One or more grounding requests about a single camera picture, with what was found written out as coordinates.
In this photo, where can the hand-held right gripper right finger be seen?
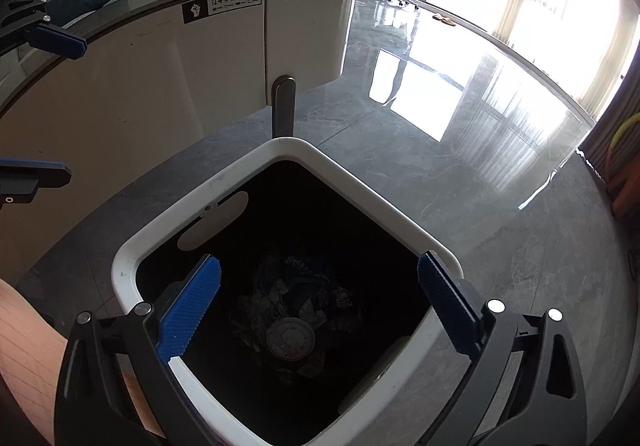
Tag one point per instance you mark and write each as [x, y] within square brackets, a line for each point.
[450, 311]

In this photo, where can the colourful printed plastic bag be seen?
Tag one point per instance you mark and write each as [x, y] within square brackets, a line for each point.
[310, 276]

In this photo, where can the white round lid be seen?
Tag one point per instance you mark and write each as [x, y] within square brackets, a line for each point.
[290, 338]

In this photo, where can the pair of yellow slippers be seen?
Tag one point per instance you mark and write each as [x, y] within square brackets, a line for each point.
[444, 19]

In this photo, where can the black white sticker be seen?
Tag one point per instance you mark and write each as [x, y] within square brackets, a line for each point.
[222, 4]

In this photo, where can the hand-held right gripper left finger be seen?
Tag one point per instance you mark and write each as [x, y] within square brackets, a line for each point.
[192, 308]

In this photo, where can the grey-brown curtain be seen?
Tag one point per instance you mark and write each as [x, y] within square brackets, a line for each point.
[607, 125]

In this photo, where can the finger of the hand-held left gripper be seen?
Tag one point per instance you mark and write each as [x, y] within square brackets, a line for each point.
[57, 41]
[35, 173]

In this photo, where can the orange yellow object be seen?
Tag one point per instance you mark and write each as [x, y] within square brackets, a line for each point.
[625, 175]

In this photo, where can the coffee table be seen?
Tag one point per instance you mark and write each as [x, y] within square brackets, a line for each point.
[150, 75]

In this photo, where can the white trash bin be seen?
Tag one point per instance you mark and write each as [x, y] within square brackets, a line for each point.
[370, 203]

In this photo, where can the metal table leg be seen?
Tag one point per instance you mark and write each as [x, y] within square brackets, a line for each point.
[283, 105]

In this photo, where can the person's right leg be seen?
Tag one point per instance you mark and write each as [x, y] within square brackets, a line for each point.
[30, 351]

